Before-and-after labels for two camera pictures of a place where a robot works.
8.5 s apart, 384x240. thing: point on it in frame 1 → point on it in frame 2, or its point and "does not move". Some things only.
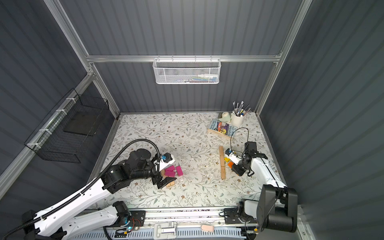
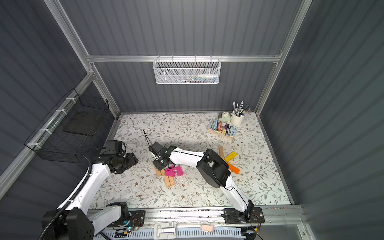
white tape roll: [226, 117] does not move
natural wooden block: [170, 184] does not move
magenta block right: [179, 170] does not move
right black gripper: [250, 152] → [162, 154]
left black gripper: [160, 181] → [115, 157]
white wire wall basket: [187, 71] does not move
